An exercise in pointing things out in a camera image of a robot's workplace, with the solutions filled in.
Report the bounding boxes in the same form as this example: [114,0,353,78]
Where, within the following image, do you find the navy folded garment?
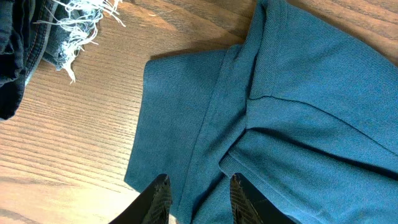
[1,0,31,121]

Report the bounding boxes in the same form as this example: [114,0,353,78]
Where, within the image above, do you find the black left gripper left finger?
[109,174,172,224]

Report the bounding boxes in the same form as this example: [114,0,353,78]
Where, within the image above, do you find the teal blue t-shirt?
[125,1,397,223]

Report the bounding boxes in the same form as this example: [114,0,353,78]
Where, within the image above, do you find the frayed denim garment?
[25,0,123,84]

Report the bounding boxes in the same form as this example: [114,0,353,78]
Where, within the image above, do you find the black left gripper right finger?
[229,173,295,224]

